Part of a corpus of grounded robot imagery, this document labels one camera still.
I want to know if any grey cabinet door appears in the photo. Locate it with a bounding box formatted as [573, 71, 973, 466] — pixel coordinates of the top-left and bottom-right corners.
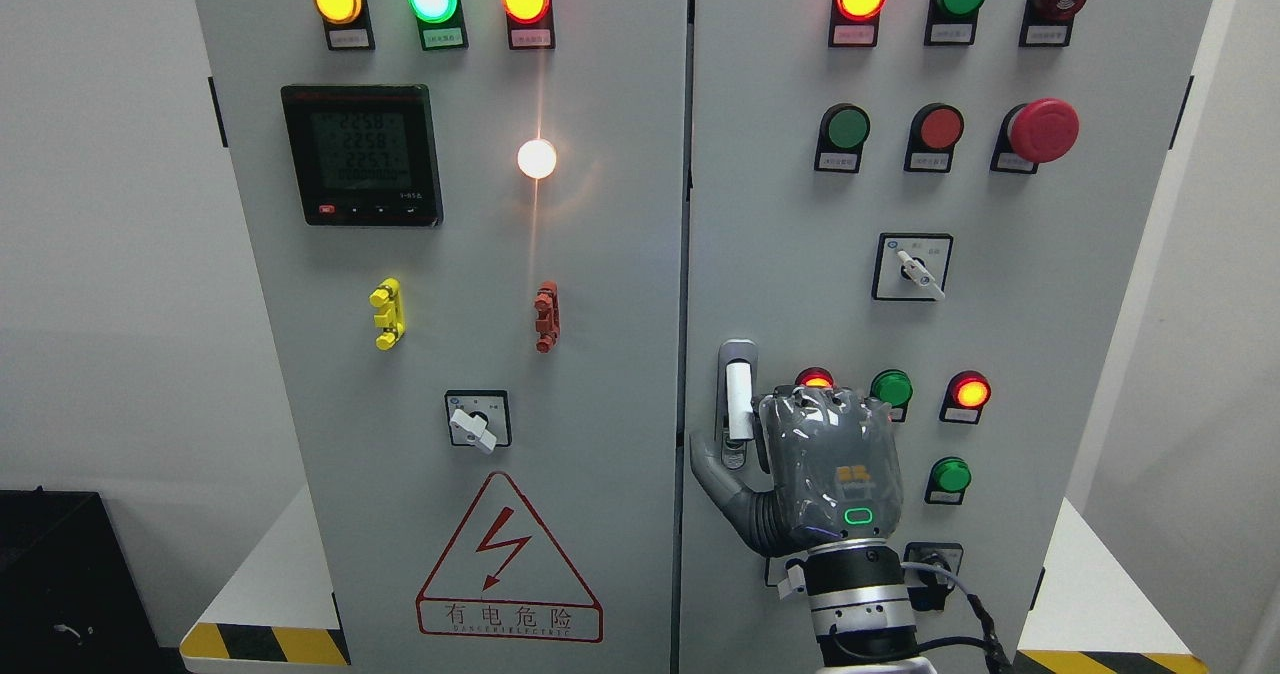
[195, 0, 687, 673]
[678, 0, 1212, 673]

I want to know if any orange red indicator light left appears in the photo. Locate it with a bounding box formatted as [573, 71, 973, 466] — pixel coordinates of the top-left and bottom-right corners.
[502, 0, 556, 50]

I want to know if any red push button upper row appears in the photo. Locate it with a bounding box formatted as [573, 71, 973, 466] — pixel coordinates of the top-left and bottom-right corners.
[902, 104, 965, 174]

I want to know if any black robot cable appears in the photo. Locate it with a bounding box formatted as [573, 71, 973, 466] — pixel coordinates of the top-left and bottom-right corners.
[835, 553, 1014, 674]

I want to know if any right door upper selector switch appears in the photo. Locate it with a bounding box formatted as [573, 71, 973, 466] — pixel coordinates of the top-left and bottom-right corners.
[872, 233, 954, 302]

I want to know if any silver door handle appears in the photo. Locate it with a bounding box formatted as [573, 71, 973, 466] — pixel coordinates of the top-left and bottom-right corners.
[714, 340, 756, 472]

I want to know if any green push button upper row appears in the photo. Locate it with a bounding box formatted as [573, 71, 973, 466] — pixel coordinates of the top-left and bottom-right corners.
[813, 104, 870, 174]

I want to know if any red lit indicator top right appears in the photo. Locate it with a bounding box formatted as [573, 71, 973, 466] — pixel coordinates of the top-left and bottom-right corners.
[828, 0, 886, 49]

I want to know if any green push button lower right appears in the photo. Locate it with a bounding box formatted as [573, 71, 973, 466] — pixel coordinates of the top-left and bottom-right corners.
[924, 457, 973, 506]

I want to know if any red emergency stop mushroom button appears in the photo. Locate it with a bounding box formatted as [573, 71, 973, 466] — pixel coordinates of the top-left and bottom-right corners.
[989, 97, 1080, 176]

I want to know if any yellow indicator light top left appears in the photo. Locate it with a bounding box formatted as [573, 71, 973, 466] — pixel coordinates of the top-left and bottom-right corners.
[314, 0, 376, 51]

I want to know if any red electric hazard warning sign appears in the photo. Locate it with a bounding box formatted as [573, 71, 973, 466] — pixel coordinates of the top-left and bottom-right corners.
[416, 472, 604, 645]

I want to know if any red plastic clip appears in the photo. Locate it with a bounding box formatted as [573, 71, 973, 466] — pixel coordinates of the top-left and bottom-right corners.
[532, 279, 561, 352]

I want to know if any green indicator top right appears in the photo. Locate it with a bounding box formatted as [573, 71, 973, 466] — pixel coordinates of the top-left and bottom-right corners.
[924, 0, 986, 46]

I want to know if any green indicator light top left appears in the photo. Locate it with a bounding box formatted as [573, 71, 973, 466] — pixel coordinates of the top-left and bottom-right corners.
[407, 0, 468, 51]

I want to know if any black rotary knob switch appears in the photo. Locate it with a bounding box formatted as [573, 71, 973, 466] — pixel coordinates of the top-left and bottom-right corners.
[902, 541, 964, 613]

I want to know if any left door white selector switch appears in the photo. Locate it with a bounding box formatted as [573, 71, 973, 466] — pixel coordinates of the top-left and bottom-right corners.
[444, 390, 511, 454]

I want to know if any white cabinet base platform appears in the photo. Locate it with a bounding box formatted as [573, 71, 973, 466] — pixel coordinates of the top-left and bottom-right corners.
[179, 490, 1207, 673]

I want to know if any red lit indicator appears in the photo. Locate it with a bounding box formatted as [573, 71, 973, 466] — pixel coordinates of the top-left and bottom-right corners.
[828, 0, 886, 49]
[795, 367, 836, 390]
[940, 370, 992, 425]

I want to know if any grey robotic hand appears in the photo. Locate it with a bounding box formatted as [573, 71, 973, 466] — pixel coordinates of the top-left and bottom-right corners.
[687, 384, 904, 558]

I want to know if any green indicator middle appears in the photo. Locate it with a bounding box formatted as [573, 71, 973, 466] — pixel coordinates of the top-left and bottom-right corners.
[870, 370, 914, 422]

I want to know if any left grey cabinet door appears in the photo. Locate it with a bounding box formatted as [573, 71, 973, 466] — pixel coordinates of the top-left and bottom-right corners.
[195, 0, 687, 673]

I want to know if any yellow plastic clip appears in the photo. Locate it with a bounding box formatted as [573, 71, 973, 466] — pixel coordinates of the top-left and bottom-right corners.
[367, 278, 406, 350]

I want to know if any black digital power meter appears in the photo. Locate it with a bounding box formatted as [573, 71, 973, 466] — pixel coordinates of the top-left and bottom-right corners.
[280, 83, 444, 226]

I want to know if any red lit indicator middle left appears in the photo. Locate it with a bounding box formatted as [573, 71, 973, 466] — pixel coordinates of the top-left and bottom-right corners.
[795, 367, 836, 390]

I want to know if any right grey cabinet door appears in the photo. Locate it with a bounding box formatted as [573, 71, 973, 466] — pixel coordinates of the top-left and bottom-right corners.
[678, 0, 1212, 673]

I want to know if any red lit indicator middle right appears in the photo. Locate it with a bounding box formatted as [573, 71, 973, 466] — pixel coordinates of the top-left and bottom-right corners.
[940, 370, 992, 425]

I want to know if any black box lower left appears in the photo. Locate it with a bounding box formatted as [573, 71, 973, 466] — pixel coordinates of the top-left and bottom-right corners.
[1, 489, 161, 673]

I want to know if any lower white selector switch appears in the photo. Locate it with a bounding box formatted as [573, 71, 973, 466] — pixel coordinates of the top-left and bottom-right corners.
[763, 555, 806, 600]

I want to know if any white glowing indicator light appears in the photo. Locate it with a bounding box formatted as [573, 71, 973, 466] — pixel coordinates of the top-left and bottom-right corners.
[516, 138, 558, 182]

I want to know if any dark red buzzer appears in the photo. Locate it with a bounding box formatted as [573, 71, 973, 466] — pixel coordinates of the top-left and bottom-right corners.
[1019, 0, 1087, 49]

